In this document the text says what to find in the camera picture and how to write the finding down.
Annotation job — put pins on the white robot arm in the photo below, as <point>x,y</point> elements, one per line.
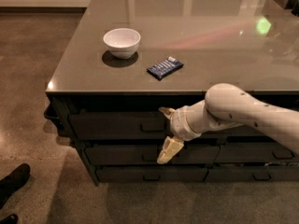
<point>226,106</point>

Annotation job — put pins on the blue snack packet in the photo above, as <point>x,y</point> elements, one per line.
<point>165,68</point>

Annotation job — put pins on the black shoe lower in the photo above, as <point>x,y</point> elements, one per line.
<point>11,219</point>

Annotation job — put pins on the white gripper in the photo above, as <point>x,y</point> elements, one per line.
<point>179,123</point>

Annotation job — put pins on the white ceramic bowl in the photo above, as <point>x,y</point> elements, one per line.
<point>122,42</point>

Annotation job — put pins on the dark grey drawer cabinet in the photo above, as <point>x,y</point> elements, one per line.
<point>252,44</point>

